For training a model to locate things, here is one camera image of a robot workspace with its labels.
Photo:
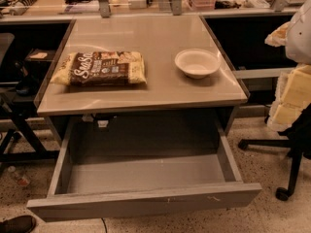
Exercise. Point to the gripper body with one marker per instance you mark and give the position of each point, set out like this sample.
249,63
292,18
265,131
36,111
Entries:
299,39

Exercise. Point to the grey top drawer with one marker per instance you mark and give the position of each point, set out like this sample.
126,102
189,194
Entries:
142,166

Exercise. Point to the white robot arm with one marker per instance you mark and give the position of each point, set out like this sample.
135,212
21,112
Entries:
295,35

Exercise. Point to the grey drawer cabinet desk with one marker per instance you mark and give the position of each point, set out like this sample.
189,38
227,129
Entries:
159,39

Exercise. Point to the black office chair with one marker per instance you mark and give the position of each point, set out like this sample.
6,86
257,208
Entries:
298,141

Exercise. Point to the grey metal shelf right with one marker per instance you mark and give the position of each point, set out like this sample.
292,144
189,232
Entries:
260,79

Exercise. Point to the white paper bowl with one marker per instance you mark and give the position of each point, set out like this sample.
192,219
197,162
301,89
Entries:
197,63

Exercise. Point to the brown yellow snack bag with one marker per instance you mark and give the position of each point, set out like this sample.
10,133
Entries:
101,68

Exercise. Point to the plastic bottle on floor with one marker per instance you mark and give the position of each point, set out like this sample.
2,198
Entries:
20,178

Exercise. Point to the black shoe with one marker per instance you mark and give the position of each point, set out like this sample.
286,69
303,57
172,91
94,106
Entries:
18,224

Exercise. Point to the black desk frame left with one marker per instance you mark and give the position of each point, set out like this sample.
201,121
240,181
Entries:
21,129

